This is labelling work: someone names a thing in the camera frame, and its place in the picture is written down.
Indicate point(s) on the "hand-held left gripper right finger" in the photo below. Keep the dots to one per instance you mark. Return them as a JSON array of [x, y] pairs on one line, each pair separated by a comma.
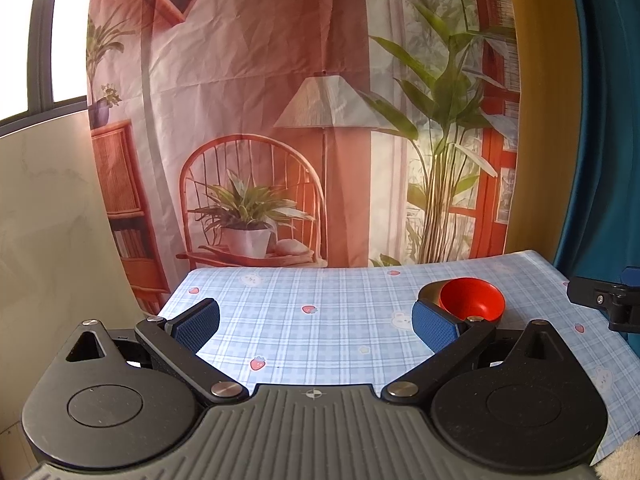
[[435, 327]]

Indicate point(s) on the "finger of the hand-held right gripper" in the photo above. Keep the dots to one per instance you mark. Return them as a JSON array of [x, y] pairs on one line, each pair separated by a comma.
[[587, 290], [631, 276]]

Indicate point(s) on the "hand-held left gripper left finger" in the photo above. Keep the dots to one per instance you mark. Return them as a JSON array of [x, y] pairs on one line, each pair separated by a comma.
[[192, 327]]

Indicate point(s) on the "orange bowl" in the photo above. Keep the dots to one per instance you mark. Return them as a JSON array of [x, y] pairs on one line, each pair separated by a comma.
[[429, 292]]

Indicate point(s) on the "red bowl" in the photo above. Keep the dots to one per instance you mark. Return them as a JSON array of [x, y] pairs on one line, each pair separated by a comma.
[[470, 295]]

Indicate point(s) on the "blue plaid tablecloth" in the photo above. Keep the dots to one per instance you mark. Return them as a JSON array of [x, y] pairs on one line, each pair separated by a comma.
[[325, 330]]

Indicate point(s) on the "white fuzzy mat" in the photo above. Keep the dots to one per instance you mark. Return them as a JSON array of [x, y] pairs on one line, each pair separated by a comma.
[[622, 465]]

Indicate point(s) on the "printed wall tapestry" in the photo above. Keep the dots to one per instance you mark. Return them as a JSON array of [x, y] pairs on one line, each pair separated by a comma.
[[300, 60]]

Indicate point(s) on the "window frame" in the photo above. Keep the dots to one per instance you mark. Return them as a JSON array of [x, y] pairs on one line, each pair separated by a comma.
[[45, 35]]

